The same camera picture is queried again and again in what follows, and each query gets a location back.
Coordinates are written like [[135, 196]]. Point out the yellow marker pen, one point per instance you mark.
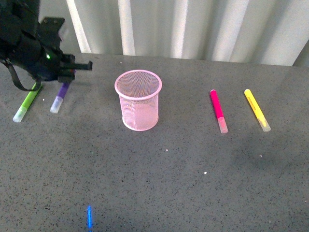
[[257, 110]]

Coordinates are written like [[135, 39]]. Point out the pink marker pen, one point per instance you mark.
[[218, 111]]

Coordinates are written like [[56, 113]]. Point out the green marker pen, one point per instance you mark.
[[19, 115]]

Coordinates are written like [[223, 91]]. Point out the white pleated curtain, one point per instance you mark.
[[274, 32]]

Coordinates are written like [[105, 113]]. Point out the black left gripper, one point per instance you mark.
[[34, 45]]

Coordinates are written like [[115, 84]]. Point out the purple marker pen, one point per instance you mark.
[[59, 98]]

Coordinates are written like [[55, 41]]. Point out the pink mesh pen cup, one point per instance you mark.
[[138, 92]]

